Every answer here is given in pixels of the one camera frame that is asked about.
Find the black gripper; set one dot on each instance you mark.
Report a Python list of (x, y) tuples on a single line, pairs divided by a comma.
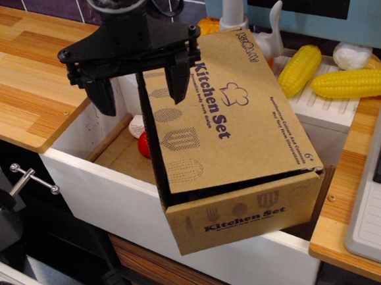
[(130, 40)]

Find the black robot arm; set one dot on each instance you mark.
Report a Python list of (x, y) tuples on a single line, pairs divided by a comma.
[(118, 1)]

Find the white toy food piece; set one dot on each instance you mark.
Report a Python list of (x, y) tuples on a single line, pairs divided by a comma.
[(136, 126)]

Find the red toy tomato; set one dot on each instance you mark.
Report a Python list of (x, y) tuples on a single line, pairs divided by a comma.
[(143, 146)]

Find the orange toy vegetable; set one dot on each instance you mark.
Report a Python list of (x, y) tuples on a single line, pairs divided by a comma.
[(209, 25)]

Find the white toy faucet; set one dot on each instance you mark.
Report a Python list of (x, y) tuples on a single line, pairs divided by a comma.
[(233, 15)]

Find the brown cardboard kitchen set box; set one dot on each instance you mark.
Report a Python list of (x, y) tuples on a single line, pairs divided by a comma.
[(231, 161)]

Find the yellow toy corn left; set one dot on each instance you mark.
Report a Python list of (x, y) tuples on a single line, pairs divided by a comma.
[(299, 70)]

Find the yellow toy corn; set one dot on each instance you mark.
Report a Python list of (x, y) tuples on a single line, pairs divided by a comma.
[(350, 84), (299, 70)]

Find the black metal clamp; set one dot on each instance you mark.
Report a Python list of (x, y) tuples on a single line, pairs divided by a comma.
[(33, 193)]

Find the yellow toy corn right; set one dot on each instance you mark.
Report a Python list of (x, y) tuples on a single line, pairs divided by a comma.
[(350, 84)]

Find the white toy garlic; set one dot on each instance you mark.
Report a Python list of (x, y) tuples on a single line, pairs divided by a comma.
[(350, 56)]

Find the white faucet handle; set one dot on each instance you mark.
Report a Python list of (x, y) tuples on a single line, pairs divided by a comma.
[(271, 44)]

